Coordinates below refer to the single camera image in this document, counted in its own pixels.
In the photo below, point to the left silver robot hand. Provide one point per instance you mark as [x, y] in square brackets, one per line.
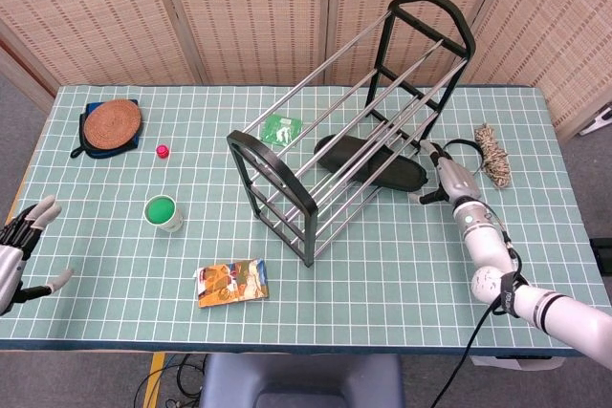
[9, 264]

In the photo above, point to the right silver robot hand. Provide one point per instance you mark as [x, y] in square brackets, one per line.
[456, 178]

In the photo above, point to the black sandal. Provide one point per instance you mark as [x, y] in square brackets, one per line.
[397, 174]

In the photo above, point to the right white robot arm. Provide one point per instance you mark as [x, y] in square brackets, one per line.
[483, 245]

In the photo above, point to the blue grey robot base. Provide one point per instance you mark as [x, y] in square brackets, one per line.
[301, 379]

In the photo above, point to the black metal shoe rack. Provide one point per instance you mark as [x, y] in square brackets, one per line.
[277, 159]

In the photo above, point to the green grid tablecloth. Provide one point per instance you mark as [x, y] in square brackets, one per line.
[382, 293]

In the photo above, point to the blue pot holder mat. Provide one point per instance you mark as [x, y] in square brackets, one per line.
[95, 153]

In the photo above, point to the white stand foot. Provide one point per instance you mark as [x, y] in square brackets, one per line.
[597, 121]

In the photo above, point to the black device on floor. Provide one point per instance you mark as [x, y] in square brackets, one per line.
[602, 250]

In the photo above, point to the round woven rattan coaster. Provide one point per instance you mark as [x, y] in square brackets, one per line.
[112, 123]

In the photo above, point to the green foil packet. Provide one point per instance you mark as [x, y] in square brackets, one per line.
[279, 131]

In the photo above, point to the small pink plastic cap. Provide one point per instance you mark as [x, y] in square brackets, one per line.
[163, 151]

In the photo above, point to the orange snack box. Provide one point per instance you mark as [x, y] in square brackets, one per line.
[232, 283]

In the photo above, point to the bamboo folding screen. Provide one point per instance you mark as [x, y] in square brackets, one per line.
[239, 11]

